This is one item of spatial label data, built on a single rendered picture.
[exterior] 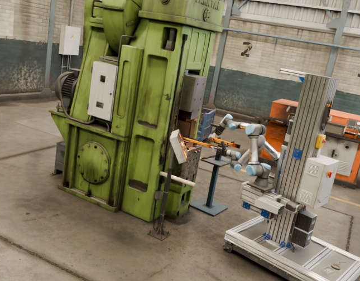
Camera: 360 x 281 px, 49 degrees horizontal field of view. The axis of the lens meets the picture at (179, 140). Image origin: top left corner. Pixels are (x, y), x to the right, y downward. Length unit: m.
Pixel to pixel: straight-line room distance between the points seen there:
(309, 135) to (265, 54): 8.24
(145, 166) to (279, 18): 8.46
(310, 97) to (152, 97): 1.70
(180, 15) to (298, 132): 1.70
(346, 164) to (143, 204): 4.42
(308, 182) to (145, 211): 1.89
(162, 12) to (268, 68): 8.06
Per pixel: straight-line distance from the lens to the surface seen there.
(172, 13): 4.33
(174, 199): 4.86
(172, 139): 4.00
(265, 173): 4.17
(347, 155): 7.94
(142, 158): 4.68
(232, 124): 4.41
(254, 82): 12.27
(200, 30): 4.67
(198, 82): 4.56
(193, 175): 4.99
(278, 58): 12.11
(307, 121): 4.10
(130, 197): 4.84
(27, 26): 10.49
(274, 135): 8.06
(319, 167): 4.05
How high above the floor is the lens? 2.17
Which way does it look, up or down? 15 degrees down
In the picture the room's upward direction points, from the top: 10 degrees clockwise
